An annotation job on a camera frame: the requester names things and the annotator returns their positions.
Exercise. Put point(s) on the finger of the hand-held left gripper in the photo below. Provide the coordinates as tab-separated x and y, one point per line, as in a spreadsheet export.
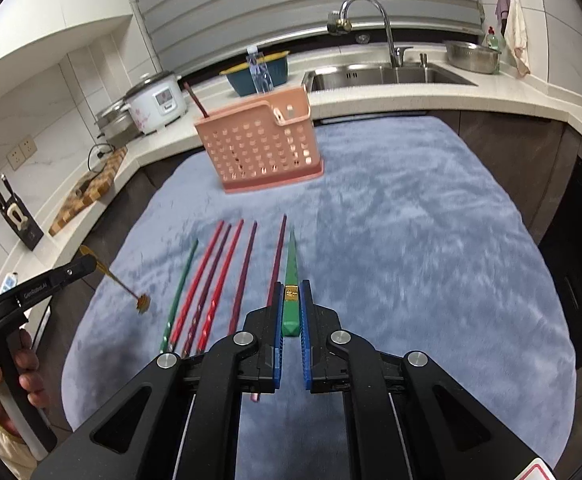
73	270

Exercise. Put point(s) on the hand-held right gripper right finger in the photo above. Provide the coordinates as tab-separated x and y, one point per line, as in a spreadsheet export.
307	355

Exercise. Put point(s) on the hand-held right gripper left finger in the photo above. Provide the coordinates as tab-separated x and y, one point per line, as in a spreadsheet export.
277	355

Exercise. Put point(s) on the gold spoon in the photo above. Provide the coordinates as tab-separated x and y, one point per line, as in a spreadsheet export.
116	282

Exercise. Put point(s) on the dark red chopstick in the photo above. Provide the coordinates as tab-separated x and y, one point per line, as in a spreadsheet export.
242	280
196	100
277	260

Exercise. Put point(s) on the thick green chopstick gold band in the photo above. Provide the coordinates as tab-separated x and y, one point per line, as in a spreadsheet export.
291	270

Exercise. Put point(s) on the dark purple chopstick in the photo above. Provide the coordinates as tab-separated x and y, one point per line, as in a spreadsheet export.
206	292

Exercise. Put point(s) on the thin green chopstick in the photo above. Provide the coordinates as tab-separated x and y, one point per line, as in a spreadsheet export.
178	300

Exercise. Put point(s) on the pink perforated utensil basket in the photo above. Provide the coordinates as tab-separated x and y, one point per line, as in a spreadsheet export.
256	150

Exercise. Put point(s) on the person's left hand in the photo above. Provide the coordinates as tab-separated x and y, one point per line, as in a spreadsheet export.
33	375

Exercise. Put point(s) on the small white blue bottle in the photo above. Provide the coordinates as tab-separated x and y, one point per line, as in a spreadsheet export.
8	284

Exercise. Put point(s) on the black knife block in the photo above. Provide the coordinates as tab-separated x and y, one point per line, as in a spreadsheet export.
27	232

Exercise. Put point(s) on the checkered wooden cutting board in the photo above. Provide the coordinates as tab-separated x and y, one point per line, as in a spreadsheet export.
98	180

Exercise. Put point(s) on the steel steamer pot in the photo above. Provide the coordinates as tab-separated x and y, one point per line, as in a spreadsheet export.
113	127

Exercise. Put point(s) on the blue plush mat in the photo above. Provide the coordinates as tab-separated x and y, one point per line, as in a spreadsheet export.
421	260

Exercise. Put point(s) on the white rice cooker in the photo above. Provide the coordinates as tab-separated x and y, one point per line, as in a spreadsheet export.
156	105

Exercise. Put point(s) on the clear water bottle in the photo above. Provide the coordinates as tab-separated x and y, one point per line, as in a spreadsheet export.
260	75

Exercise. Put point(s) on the stainless steel sink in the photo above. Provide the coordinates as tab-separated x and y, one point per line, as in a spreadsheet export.
371	77

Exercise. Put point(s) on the metal sink strainer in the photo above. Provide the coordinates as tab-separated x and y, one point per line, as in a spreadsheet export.
362	37

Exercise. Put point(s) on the grey striped window blind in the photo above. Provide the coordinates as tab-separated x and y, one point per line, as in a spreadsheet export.
271	0

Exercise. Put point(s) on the chrome faucet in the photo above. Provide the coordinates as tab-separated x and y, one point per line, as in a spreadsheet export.
386	25

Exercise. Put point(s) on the stainless steel bowl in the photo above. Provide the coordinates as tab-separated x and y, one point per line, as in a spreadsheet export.
471	57

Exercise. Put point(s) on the green dish soap bottle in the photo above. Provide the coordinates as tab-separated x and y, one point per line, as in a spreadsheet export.
491	40

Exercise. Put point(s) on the cream hanging towel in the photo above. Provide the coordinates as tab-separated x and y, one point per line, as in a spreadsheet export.
517	30

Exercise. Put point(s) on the purple hanging cloth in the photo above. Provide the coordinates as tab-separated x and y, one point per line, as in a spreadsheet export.
502	5

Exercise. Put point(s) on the beige wall outlet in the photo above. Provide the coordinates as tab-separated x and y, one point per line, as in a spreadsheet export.
16	158
29	145

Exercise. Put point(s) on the white wall cabinet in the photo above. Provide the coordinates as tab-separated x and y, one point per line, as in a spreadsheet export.
46	10

